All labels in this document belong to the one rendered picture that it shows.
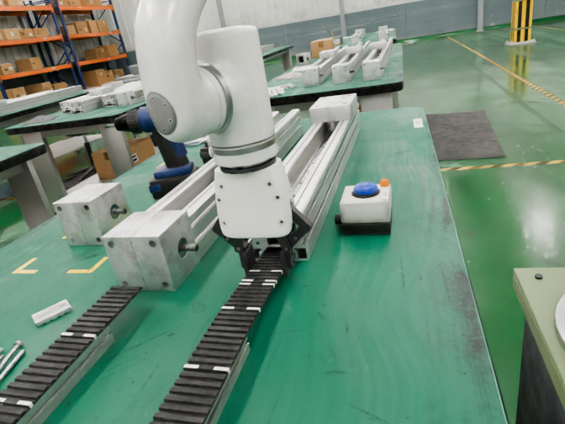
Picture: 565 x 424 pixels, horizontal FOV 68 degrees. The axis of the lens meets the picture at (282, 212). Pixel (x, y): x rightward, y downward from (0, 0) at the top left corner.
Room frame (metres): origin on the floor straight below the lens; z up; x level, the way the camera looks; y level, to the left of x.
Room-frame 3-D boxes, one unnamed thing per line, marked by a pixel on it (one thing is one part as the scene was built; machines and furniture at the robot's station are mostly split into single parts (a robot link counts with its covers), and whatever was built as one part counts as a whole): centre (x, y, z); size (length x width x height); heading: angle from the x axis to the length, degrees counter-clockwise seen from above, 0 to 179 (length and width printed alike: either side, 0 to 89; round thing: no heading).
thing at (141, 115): (1.02, 0.28, 0.89); 0.20 x 0.08 x 0.22; 91
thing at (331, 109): (1.20, -0.20, 0.87); 0.16 x 0.11 x 0.07; 161
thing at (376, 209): (0.66, -0.14, 0.81); 0.10 x 0.08 x 0.06; 71
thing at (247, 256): (0.55, 0.07, 0.82); 0.03 x 0.03 x 0.07; 71
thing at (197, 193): (1.03, 0.07, 0.82); 0.80 x 0.10 x 0.09; 161
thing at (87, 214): (0.82, 0.37, 0.83); 0.11 x 0.10 x 0.10; 71
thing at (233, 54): (0.54, 0.04, 1.06); 0.09 x 0.08 x 0.13; 138
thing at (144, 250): (0.60, 0.20, 0.83); 0.12 x 0.09 x 0.10; 71
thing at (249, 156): (0.54, 0.04, 0.98); 0.09 x 0.08 x 0.03; 71
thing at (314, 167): (0.97, -0.11, 0.82); 0.80 x 0.10 x 0.09; 161
